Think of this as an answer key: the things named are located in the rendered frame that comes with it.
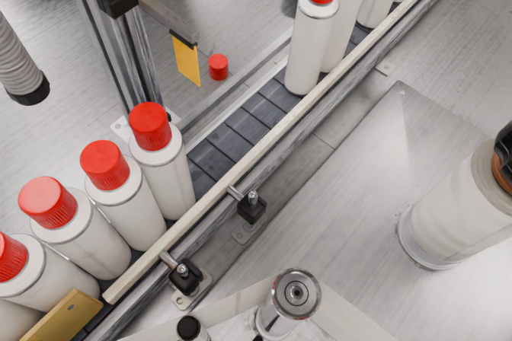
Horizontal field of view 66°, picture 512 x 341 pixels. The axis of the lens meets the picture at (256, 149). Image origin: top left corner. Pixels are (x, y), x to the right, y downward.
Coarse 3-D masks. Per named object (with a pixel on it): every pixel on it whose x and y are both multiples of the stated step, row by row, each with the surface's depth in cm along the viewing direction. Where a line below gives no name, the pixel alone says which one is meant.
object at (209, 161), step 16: (352, 32) 69; (368, 32) 70; (352, 48) 68; (272, 80) 63; (320, 80) 64; (256, 96) 62; (272, 96) 62; (288, 96) 62; (304, 96) 62; (240, 112) 60; (256, 112) 60; (272, 112) 60; (288, 112) 60; (224, 128) 58; (240, 128) 59; (256, 128) 59; (272, 128) 59; (208, 144) 57; (224, 144) 57; (240, 144) 57; (256, 144) 57; (192, 160) 56; (208, 160) 56; (224, 160) 56; (192, 176) 54; (208, 176) 55; (112, 304) 46; (96, 320) 45; (80, 336) 44
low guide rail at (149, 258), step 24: (408, 0) 69; (384, 24) 66; (360, 48) 63; (336, 72) 60; (312, 96) 58; (288, 120) 55; (264, 144) 53; (240, 168) 51; (216, 192) 50; (192, 216) 48; (168, 240) 46; (144, 264) 45; (120, 288) 44
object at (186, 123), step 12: (288, 36) 57; (276, 48) 56; (252, 60) 54; (264, 60) 55; (240, 72) 53; (252, 72) 54; (228, 84) 52; (240, 84) 54; (216, 96) 51; (204, 108) 50; (180, 120) 49; (192, 120) 49
